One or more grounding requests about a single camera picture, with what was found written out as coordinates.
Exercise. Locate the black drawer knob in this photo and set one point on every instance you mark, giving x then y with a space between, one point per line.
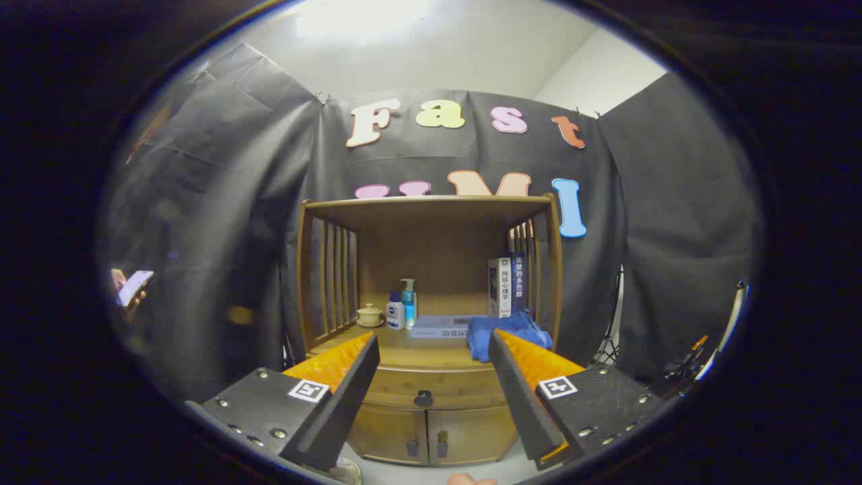
423 398

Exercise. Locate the cream lidded teacup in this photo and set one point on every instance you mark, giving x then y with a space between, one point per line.
370 314

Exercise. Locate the white upright book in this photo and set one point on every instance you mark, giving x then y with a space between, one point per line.
499 289

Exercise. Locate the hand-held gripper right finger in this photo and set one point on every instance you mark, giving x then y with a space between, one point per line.
522 404

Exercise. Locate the blue pump bottle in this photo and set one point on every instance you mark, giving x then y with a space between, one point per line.
408 300

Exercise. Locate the person's right leg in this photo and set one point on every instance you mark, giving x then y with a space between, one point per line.
471 480

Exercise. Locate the dark equipment with orange part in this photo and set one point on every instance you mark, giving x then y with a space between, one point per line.
680 370

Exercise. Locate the dark blue upright book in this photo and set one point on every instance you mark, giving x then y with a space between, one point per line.
517 279

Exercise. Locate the white bottle with blue cap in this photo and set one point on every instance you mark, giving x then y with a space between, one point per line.
395 316

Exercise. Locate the white smartphone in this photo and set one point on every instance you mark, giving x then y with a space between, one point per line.
135 286

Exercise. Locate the pale flat book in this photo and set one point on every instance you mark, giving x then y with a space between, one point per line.
441 328

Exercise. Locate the blue folded towel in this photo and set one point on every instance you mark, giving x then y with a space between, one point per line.
481 337

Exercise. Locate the wooden countertop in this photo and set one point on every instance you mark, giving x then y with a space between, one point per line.
417 350

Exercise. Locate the wooden drawer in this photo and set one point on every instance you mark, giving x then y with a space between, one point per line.
458 387

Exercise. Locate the wooden cabinet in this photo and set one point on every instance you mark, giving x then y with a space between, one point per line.
438 249

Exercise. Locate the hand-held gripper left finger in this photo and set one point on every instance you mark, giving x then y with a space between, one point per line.
343 411

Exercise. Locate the wooden cabinet door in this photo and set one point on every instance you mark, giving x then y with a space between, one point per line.
384 431
471 431

